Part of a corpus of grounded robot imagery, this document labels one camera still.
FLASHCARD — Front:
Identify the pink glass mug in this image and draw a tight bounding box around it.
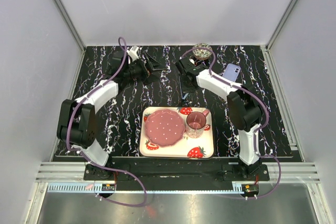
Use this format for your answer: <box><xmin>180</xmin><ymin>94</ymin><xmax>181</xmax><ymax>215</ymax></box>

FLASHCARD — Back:
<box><xmin>185</xmin><ymin>109</ymin><xmax>210</xmax><ymax>138</ymax></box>

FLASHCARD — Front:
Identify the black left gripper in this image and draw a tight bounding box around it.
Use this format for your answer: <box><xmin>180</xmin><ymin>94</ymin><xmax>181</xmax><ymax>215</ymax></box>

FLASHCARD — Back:
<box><xmin>124</xmin><ymin>51</ymin><xmax>166</xmax><ymax>86</ymax></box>

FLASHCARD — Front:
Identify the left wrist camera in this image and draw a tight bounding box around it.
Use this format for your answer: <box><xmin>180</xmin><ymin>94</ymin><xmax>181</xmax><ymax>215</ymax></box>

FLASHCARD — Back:
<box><xmin>127</xmin><ymin>46</ymin><xmax>140</xmax><ymax>61</ymax></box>

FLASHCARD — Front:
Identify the floral patterned bowl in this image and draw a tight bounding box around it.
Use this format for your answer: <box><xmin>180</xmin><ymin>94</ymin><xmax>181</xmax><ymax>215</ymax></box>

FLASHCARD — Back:
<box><xmin>193</xmin><ymin>43</ymin><xmax>212</xmax><ymax>60</ymax></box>

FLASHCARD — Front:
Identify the pink dotted plate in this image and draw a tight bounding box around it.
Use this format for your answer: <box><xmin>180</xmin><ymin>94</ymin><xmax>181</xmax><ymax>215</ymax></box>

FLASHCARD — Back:
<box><xmin>144</xmin><ymin>109</ymin><xmax>185</xmax><ymax>147</ymax></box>

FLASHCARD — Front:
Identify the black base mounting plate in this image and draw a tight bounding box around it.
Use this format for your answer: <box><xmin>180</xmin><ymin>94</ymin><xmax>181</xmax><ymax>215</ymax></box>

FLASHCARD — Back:
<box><xmin>83</xmin><ymin>156</ymin><xmax>270</xmax><ymax>182</ymax></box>

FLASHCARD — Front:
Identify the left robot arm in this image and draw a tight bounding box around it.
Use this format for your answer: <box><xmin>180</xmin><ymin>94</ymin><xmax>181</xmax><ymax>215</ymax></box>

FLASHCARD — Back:
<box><xmin>57</xmin><ymin>49</ymin><xmax>165</xmax><ymax>180</ymax></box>

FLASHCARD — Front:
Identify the purple phone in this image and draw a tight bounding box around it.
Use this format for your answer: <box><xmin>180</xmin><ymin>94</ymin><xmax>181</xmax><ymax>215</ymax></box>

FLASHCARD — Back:
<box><xmin>223</xmin><ymin>63</ymin><xmax>241</xmax><ymax>82</ymax></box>

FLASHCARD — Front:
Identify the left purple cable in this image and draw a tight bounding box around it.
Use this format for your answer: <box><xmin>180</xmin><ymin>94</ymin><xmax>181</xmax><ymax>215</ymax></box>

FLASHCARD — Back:
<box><xmin>65</xmin><ymin>36</ymin><xmax>148</xmax><ymax>206</ymax></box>

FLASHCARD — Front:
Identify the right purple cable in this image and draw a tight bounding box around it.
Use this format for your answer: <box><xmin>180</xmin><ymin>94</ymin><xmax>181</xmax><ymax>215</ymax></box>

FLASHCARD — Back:
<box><xmin>180</xmin><ymin>48</ymin><xmax>283</xmax><ymax>200</ymax></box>

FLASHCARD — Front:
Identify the white strawberry print tray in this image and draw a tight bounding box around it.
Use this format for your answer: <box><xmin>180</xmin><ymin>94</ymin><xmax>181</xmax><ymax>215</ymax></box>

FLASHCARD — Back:
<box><xmin>139</xmin><ymin>106</ymin><xmax>215</xmax><ymax>159</ymax></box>

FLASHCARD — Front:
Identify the purple cable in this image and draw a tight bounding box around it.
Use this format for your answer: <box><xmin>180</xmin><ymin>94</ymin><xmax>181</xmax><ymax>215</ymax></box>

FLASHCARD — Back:
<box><xmin>180</xmin><ymin>48</ymin><xmax>283</xmax><ymax>200</ymax></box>
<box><xmin>65</xmin><ymin>36</ymin><xmax>148</xmax><ymax>206</ymax></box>

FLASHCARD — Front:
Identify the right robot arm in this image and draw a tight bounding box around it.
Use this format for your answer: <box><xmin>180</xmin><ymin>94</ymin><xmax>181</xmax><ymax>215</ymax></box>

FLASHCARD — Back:
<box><xmin>175</xmin><ymin>58</ymin><xmax>269</xmax><ymax>180</ymax></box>

